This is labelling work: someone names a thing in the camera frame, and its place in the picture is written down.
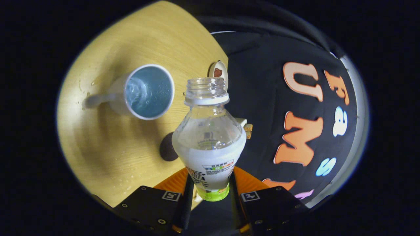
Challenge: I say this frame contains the small beige plate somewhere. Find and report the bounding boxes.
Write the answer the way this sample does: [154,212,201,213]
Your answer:
[209,61,229,92]

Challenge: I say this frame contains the wooden table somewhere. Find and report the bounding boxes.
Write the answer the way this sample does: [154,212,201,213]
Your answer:
[56,0,228,210]

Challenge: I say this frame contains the clear juice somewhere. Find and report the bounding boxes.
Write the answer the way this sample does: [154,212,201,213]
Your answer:
[126,77,158,113]

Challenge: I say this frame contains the dark brown round coaster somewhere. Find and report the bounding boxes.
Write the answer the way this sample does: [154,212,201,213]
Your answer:
[159,132,179,162]

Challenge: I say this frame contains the clear plastic bottle green base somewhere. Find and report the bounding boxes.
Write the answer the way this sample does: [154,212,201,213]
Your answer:
[172,77,247,202]

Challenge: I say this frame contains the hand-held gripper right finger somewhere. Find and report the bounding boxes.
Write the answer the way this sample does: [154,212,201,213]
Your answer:
[230,167,310,235]

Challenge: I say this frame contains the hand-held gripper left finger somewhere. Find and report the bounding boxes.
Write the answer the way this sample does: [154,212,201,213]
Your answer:
[112,167,195,235]

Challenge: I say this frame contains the white cup blue inside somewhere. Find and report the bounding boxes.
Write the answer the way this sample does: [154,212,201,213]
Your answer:
[84,64,175,121]

